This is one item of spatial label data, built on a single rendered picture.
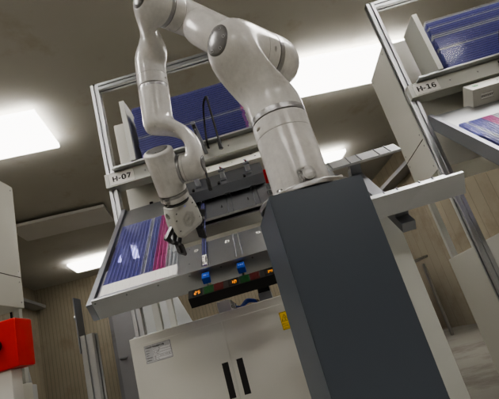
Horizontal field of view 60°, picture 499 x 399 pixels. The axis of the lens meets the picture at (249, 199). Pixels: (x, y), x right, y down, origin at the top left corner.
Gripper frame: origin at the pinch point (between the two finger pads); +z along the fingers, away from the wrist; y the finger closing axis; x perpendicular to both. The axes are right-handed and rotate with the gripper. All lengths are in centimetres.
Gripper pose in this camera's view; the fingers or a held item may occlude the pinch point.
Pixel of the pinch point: (192, 243)
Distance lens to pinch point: 135.8
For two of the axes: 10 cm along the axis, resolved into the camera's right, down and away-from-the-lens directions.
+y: 5.9, -5.0, 6.4
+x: -7.7, -1.0, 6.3
